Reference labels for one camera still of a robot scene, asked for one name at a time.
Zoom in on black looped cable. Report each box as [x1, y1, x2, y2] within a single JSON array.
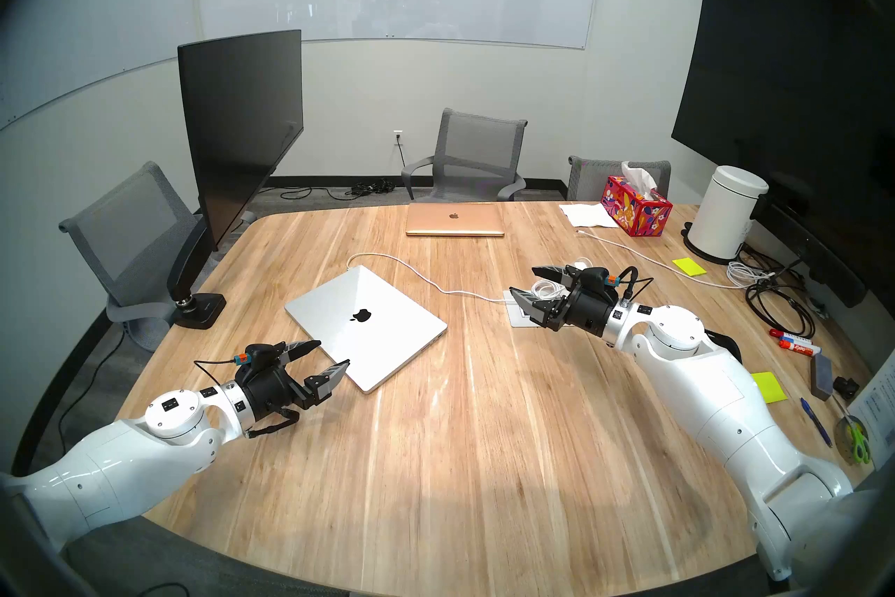
[[745, 256, 819, 339]]

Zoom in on large black wall TV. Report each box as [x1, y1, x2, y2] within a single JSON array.
[[671, 0, 895, 240]]

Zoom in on long white coiled cable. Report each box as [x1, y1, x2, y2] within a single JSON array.
[[576, 229, 775, 290]]

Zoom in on grey mesh office chair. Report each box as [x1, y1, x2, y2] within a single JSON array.
[[566, 156, 672, 202], [59, 161, 210, 351], [401, 107, 529, 203]]

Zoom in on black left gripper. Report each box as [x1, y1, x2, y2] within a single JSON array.
[[233, 340, 351, 427]]

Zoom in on floral red tissue box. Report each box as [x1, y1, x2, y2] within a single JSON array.
[[601, 161, 673, 237]]

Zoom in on silver MacBook laptop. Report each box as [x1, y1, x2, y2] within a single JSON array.
[[285, 265, 448, 393]]

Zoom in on black curved monitor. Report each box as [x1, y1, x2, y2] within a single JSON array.
[[177, 30, 305, 252]]

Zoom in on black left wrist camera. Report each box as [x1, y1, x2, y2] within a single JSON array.
[[241, 344, 286, 371]]

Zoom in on green handled scissors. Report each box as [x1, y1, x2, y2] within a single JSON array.
[[836, 393, 871, 465]]

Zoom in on black monitor power cable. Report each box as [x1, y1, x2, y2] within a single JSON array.
[[57, 326, 127, 456]]

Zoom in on black floor cable bundle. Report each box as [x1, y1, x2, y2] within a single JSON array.
[[262, 179, 396, 201]]

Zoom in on black video bar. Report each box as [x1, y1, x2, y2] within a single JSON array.
[[752, 193, 868, 308]]

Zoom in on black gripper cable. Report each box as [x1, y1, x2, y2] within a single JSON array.
[[617, 265, 655, 311], [193, 356, 303, 440]]

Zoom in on blue pen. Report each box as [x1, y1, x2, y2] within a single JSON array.
[[800, 397, 834, 448]]

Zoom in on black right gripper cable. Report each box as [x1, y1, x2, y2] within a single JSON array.
[[617, 265, 655, 311]]

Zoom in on black strap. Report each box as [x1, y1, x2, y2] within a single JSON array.
[[703, 328, 745, 365]]

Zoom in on gold MacBook laptop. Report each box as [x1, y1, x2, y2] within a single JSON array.
[[406, 202, 506, 237]]

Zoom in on grey whiteboard eraser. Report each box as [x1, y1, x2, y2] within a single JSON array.
[[810, 353, 836, 400]]

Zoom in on white paper napkin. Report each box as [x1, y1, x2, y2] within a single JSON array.
[[559, 202, 622, 228]]

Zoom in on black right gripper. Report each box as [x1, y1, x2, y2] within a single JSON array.
[[508, 265, 623, 339]]

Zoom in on black monitor stand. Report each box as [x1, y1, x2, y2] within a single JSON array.
[[166, 218, 227, 331]]

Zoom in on white cylindrical bin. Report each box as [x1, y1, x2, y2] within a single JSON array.
[[683, 165, 770, 265]]

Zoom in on yellow sticky note pad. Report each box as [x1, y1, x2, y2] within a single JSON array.
[[750, 371, 789, 405]]

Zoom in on white charging cable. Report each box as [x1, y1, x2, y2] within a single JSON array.
[[346, 252, 561, 304]]

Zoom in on white printed paper sheet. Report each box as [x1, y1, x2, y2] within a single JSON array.
[[847, 351, 895, 470]]

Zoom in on white table power box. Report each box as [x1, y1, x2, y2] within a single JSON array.
[[505, 291, 553, 328]]

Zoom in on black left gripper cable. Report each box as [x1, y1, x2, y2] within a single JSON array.
[[193, 356, 303, 440]]

